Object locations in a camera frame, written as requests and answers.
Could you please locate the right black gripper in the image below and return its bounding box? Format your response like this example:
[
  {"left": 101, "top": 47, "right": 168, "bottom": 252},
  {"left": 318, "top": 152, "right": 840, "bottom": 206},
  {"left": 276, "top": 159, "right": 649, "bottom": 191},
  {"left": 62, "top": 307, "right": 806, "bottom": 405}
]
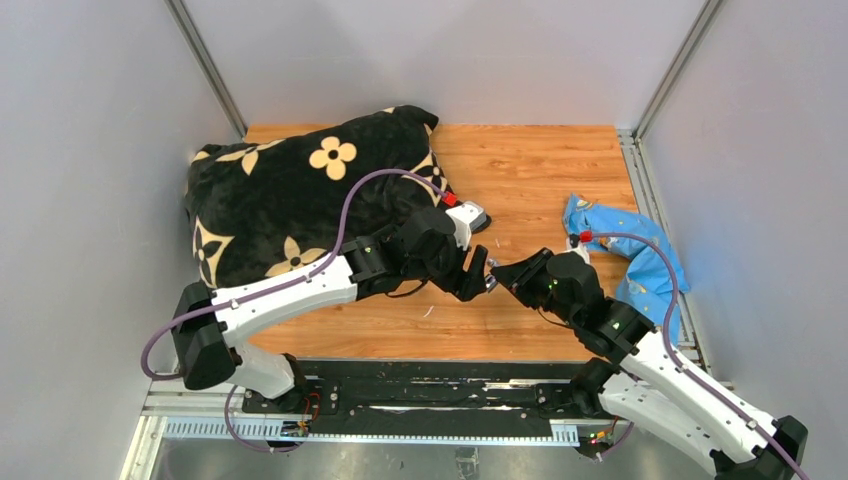
[{"left": 493, "top": 247, "right": 580, "bottom": 330}]

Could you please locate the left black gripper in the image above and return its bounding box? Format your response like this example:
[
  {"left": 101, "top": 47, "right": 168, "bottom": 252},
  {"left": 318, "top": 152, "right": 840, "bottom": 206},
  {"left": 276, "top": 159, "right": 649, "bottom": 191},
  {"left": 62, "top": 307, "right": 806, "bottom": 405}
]
[{"left": 405, "top": 232, "right": 487, "bottom": 300}]

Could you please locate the chrome faucet tap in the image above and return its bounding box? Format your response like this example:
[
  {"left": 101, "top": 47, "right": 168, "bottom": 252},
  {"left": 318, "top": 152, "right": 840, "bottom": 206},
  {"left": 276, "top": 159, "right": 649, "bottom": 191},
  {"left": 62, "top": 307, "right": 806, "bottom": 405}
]
[{"left": 484, "top": 258, "right": 500, "bottom": 293}]

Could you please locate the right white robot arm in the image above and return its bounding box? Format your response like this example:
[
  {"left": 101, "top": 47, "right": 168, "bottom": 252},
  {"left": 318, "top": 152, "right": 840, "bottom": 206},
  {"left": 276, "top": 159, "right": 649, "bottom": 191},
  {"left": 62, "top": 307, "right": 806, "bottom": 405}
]
[{"left": 491, "top": 249, "right": 808, "bottom": 479}]

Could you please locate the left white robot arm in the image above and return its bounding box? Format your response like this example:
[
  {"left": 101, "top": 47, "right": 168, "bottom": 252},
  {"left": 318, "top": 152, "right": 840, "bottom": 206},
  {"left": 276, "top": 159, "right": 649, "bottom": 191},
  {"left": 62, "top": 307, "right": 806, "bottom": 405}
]
[{"left": 171, "top": 202, "right": 493, "bottom": 413}]

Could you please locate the blue printed cloth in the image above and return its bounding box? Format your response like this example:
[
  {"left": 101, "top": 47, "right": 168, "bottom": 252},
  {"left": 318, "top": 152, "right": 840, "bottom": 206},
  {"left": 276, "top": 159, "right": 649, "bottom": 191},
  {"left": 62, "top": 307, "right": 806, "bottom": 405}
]
[{"left": 563, "top": 194, "right": 690, "bottom": 327}]

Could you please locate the black floral pillow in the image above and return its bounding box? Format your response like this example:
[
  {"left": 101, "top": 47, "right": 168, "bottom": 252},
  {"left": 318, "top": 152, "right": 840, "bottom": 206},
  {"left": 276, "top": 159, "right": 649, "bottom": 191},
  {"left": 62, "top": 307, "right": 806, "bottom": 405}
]
[{"left": 184, "top": 105, "right": 451, "bottom": 289}]

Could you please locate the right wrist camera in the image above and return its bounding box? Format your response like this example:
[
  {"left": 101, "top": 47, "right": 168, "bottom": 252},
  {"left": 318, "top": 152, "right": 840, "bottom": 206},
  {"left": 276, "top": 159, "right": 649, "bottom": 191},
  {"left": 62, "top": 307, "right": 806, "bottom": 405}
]
[{"left": 565, "top": 234, "right": 591, "bottom": 265}]

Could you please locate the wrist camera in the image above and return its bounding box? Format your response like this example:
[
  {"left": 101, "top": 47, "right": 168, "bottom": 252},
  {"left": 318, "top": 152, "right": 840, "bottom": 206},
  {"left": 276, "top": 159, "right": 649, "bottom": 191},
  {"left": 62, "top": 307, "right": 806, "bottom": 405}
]
[
  {"left": 446, "top": 201, "right": 489, "bottom": 251},
  {"left": 565, "top": 234, "right": 591, "bottom": 265}
]

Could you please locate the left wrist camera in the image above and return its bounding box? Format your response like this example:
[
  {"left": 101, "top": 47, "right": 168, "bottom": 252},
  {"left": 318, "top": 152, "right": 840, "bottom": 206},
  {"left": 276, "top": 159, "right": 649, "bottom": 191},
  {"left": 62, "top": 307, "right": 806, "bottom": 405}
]
[{"left": 446, "top": 201, "right": 489, "bottom": 251}]

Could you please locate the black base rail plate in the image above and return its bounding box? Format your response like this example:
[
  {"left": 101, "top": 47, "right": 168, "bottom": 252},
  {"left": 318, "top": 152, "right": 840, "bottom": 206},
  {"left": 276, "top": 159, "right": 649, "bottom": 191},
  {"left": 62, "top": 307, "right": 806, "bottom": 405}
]
[{"left": 142, "top": 357, "right": 737, "bottom": 446}]

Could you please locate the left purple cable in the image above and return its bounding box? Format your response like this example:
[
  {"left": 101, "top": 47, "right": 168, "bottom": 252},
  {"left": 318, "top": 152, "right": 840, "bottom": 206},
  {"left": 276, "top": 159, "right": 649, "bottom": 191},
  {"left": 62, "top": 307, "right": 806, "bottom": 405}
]
[{"left": 140, "top": 168, "right": 458, "bottom": 454}]

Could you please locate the aluminium frame post right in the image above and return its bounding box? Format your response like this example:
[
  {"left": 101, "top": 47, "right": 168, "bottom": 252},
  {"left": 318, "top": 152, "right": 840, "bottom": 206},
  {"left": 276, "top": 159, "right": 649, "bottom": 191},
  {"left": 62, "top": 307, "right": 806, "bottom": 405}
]
[{"left": 632, "top": 0, "right": 725, "bottom": 142}]

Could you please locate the aluminium frame post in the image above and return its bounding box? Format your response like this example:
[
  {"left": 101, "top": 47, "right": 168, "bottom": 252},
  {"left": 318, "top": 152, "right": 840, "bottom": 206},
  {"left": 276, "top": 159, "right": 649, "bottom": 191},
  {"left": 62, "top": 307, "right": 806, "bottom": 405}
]
[
  {"left": 164, "top": 0, "right": 248, "bottom": 138},
  {"left": 632, "top": 0, "right": 725, "bottom": 142}
]

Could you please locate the aluminium frame post left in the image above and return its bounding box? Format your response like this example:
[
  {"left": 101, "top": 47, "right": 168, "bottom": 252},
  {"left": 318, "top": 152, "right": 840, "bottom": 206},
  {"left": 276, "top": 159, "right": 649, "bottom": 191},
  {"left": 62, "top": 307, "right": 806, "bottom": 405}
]
[{"left": 164, "top": 0, "right": 248, "bottom": 138}]

